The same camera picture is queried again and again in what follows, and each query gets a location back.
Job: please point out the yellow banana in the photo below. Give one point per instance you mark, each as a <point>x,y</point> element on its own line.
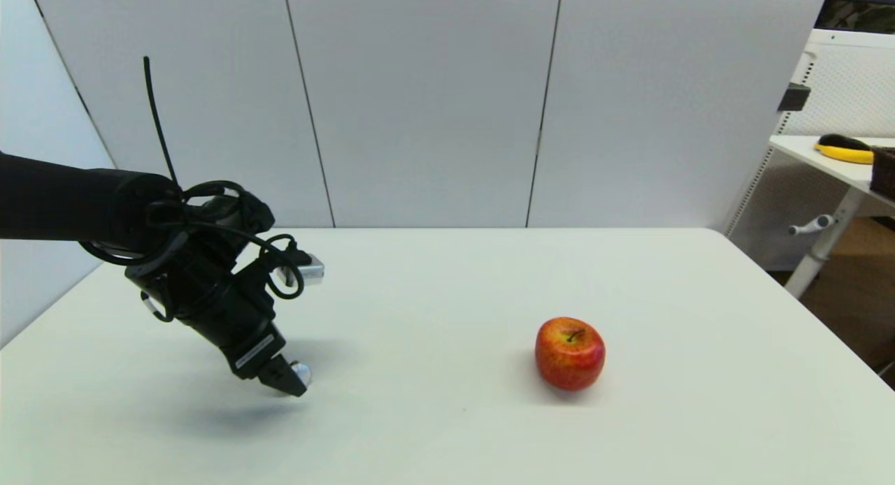
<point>846,155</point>

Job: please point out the black box on panel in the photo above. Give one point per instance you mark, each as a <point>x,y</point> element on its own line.
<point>793,97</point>

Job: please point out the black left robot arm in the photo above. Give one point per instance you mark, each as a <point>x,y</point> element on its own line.
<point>63,198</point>

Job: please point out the black object beside banana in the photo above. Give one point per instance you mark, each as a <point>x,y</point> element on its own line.
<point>839,141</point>

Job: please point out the red apple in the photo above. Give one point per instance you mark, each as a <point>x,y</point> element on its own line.
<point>570,356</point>

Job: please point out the white perforated panel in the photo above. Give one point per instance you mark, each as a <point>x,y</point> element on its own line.
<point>849,87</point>

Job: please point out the white side table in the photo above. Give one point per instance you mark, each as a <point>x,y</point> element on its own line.
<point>797,148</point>

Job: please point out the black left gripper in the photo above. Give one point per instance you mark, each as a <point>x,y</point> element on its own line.
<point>241,328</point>

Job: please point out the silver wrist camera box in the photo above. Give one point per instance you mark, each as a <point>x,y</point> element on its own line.
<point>311,269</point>

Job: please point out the dark woven basket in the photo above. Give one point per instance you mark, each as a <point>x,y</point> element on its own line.
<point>884,174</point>

